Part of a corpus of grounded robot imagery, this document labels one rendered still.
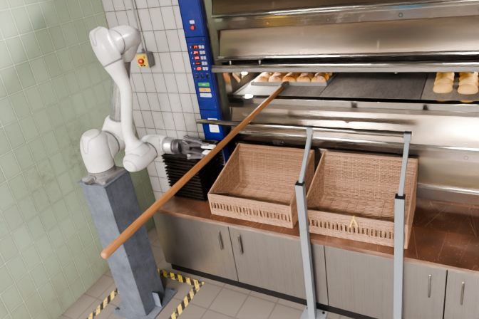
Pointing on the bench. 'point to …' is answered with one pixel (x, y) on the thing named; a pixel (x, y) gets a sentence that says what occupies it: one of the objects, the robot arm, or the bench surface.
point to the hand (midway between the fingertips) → (209, 149)
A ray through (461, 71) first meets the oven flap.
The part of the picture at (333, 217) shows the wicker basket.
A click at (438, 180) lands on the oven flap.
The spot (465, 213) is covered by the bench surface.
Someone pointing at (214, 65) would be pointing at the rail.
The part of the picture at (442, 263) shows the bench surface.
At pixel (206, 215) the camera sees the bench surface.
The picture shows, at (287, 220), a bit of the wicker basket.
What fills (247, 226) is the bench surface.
